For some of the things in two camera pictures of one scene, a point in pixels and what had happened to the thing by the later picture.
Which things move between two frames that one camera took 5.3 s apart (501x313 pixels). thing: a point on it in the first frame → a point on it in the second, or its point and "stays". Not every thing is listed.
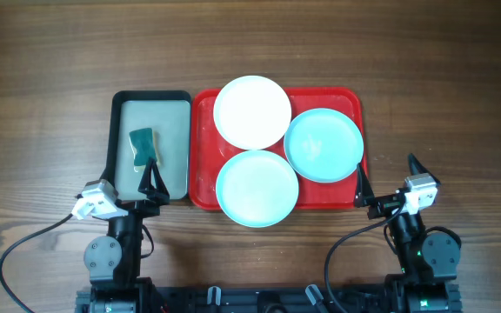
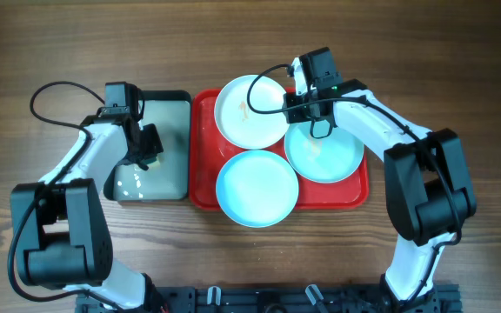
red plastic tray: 208,153 stays
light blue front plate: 257,189 stays
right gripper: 390,204 → 297,109
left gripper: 133,206 → 149,145
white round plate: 252,112 stays
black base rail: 260,298 stays
